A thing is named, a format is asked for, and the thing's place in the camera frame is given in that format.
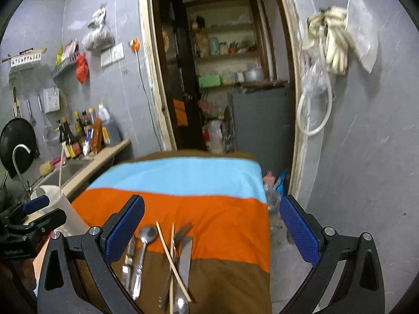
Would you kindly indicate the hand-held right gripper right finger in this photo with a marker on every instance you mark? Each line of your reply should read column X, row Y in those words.
column 299, row 232

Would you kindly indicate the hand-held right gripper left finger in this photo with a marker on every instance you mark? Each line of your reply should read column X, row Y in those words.
column 126, row 225

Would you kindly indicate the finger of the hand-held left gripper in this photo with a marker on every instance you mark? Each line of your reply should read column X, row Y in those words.
column 36, row 202
column 45, row 220

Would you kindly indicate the white cup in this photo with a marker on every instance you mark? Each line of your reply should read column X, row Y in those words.
column 65, row 209

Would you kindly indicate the metal spoon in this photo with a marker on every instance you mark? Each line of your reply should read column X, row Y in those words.
column 148, row 235

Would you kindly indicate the small metal knife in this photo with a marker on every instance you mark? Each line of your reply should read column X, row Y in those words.
column 128, row 261

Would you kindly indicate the wooden chopstick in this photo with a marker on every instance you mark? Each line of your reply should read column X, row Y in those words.
column 170, row 258
column 172, row 238
column 61, row 166

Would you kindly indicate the metal fork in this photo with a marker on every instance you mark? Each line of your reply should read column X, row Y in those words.
column 182, row 233

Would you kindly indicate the yellow sponge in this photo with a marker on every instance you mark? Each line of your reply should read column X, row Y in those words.
column 46, row 168

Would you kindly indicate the curved metal faucet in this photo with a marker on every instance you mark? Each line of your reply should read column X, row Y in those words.
column 15, row 163

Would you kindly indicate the steel sink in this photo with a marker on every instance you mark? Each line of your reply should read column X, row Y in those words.
column 68, row 169

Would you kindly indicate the black wok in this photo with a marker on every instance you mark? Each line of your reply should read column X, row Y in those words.
column 18, row 140

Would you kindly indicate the hanging metal strainer ladle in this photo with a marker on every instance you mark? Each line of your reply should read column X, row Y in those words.
column 47, row 132

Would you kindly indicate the dark soy sauce bottle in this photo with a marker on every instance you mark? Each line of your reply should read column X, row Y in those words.
column 64, row 137

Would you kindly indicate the striped cloth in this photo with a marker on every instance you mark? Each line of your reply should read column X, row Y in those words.
column 196, row 209

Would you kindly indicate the beige kitchen counter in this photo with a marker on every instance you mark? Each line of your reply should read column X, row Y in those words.
column 108, row 153

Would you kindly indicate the white blue packet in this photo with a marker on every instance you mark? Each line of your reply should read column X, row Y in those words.
column 86, row 142

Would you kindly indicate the yellow cap sauce bottle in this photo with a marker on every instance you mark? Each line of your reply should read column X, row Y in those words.
column 78, row 127

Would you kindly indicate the hanging metal spatula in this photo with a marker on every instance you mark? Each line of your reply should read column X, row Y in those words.
column 31, row 114

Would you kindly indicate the orange brown snack packet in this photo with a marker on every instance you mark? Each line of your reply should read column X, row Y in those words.
column 96, row 137

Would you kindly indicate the red cap sauce bottle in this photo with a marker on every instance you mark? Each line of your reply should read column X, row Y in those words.
column 86, row 121

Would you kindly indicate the clear oil jug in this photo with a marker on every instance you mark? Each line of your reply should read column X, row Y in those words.
column 104, row 113

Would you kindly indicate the grey cabinet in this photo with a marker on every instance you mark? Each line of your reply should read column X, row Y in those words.
column 262, row 121

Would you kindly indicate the pile of plastic bags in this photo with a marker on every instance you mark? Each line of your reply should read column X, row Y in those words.
column 214, row 132

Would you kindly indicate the red plastic bag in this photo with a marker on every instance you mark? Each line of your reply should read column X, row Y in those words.
column 81, row 68

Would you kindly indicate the small clear plastic bag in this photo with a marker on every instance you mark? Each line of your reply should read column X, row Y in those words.
column 312, row 78

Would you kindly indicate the dark wooden door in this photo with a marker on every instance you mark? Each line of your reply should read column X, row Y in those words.
column 178, row 72

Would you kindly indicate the metal pot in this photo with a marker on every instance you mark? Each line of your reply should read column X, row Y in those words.
column 253, row 74

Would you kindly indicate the green box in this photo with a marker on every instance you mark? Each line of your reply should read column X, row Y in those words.
column 209, row 80

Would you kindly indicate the hanging bag with dark contents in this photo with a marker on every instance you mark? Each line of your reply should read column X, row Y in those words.
column 96, row 34

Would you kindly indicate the wooden shelf unit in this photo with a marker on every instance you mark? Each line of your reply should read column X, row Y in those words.
column 226, row 57

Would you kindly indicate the green jar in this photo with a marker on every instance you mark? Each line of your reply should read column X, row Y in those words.
column 213, row 46

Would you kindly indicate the large clear plastic bag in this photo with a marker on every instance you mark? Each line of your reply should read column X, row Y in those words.
column 360, row 29

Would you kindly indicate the white wall box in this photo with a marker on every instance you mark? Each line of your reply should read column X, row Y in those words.
column 52, row 100

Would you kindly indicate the wooden door frame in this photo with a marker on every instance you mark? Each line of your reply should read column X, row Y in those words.
column 157, row 88

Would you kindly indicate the white wall rack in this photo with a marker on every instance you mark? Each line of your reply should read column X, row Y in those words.
column 27, row 58

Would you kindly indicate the white wall switch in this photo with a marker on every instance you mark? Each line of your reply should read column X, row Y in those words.
column 112, row 55

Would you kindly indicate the orange wall outlet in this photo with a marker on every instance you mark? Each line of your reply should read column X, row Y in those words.
column 134, row 44

